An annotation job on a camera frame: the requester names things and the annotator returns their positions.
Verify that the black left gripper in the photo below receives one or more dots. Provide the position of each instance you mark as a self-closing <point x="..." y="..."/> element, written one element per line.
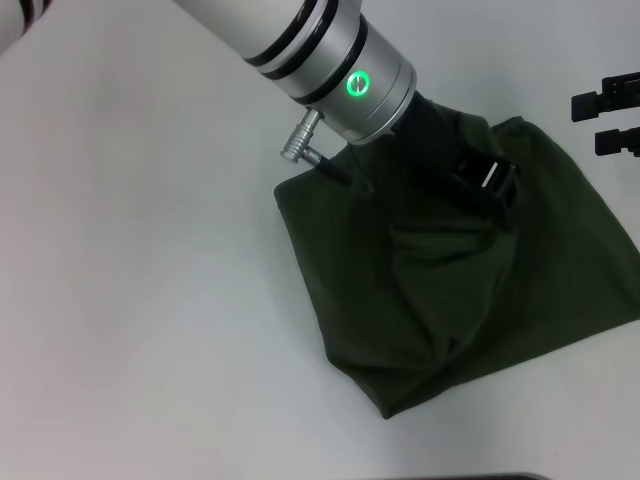
<point x="430" y="150"/>

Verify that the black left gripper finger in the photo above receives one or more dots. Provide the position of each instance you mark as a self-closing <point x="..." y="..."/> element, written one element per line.
<point x="617" y="141"/>
<point x="602" y="95"/>

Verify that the dark green FREE! t-shirt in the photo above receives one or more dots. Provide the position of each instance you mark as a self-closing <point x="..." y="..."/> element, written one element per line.
<point x="450" y="300"/>

